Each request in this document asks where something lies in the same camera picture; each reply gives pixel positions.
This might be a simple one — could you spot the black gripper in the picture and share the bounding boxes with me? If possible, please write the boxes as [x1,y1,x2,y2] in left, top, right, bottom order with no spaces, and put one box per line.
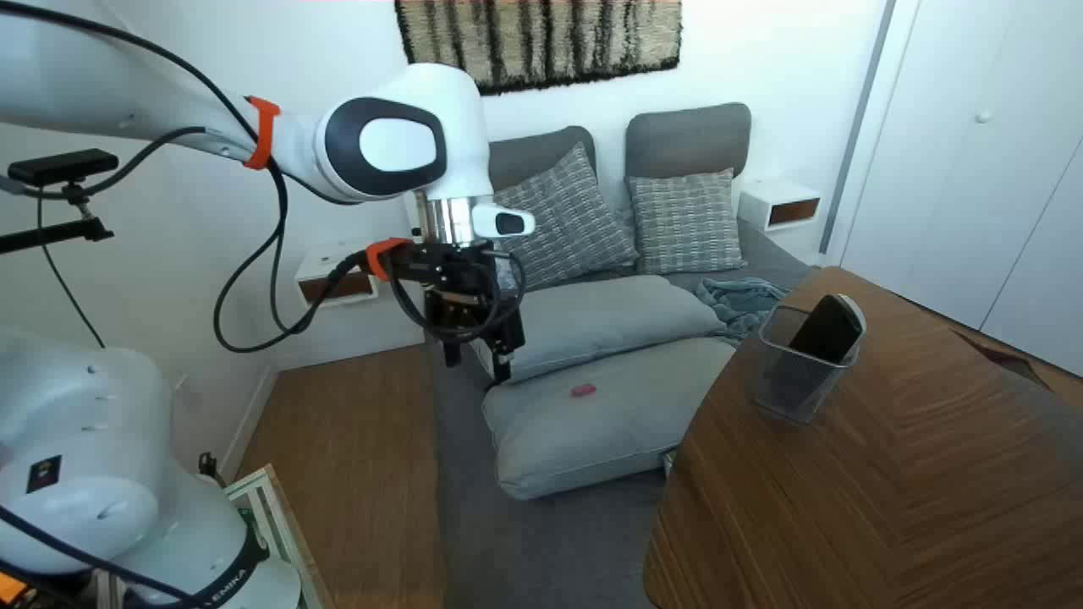
[394,236,527,388]

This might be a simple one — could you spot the dark grey bed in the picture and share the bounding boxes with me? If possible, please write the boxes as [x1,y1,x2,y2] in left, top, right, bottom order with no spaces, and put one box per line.
[435,217,815,609]

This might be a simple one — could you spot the three legged wooden table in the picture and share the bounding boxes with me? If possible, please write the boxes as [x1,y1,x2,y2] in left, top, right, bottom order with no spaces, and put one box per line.
[640,264,1083,609]

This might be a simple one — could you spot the plain light grey pillow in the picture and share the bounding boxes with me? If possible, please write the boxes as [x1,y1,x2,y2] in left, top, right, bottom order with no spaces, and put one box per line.
[477,271,730,386]

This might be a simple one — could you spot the light grey pillow red spot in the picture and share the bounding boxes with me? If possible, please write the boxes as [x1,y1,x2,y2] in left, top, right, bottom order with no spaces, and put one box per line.
[481,334,741,503]

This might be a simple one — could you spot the large grey checked cushion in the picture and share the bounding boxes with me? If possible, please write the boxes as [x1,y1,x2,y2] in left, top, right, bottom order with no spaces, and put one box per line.
[494,142,642,296]

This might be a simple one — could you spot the low grey headboard pad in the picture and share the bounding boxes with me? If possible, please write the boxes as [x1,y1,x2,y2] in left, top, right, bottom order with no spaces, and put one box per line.
[483,122,603,195]

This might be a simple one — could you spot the small grey checked cushion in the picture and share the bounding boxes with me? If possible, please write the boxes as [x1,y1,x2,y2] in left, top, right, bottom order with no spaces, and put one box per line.
[626,167,748,279]

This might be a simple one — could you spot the teal knitted blanket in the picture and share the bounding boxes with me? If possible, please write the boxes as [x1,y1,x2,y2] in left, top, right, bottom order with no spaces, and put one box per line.
[690,274,788,341]

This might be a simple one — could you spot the tall grey headboard pad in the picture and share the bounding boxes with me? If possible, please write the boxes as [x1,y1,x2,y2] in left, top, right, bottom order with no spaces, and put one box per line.
[624,99,756,184]

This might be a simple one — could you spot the grey mesh bin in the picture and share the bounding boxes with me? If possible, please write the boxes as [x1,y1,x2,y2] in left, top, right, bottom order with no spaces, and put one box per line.
[748,299,871,430]

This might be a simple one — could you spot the black phone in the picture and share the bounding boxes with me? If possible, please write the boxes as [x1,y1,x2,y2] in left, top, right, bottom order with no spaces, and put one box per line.
[784,291,871,369]

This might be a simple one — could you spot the white wardrobe doors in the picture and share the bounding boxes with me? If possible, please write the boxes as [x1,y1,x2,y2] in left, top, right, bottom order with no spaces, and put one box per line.
[841,0,1083,381]

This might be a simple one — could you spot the orange cable clip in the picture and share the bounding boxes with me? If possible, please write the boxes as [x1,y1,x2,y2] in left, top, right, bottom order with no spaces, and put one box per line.
[362,232,412,285]
[244,95,286,174]

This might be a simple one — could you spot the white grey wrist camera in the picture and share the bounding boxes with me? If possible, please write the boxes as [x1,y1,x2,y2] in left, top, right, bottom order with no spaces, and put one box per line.
[470,199,539,244]

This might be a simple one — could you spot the white wall nightstand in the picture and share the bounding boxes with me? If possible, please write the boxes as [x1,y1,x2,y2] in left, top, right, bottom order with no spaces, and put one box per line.
[295,244,382,308]
[739,181,825,236]

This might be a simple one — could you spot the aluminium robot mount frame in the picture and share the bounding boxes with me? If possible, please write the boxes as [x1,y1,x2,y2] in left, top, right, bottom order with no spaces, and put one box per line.
[216,464,331,609]

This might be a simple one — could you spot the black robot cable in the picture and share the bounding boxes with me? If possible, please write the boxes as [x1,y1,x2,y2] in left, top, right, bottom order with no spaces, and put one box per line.
[63,0,527,354]

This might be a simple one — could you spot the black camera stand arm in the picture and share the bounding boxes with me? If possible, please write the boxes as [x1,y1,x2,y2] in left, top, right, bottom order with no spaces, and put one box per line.
[0,181,115,256]

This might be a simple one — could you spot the black stereo camera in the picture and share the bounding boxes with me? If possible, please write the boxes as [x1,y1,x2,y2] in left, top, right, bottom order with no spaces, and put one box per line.
[7,146,122,188]

